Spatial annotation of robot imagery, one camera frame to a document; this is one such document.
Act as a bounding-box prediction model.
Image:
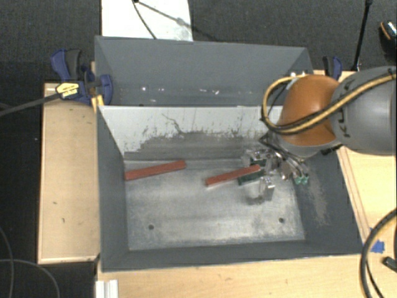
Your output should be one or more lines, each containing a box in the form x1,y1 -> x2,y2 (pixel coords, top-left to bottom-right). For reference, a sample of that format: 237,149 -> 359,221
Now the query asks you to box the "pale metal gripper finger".
242,148 -> 267,168
259,175 -> 277,202

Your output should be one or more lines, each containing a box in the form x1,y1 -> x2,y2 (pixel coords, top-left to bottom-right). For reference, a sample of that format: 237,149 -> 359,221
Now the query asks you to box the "pale wood flat board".
37,82 -> 102,265

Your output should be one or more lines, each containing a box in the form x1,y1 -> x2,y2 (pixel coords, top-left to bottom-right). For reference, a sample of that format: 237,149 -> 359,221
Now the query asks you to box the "red-brown flat block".
204,163 -> 262,187
123,160 -> 188,182

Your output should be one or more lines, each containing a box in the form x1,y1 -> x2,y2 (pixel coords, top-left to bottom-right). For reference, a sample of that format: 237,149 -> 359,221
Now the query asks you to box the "grey metal bin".
94,35 -> 364,273

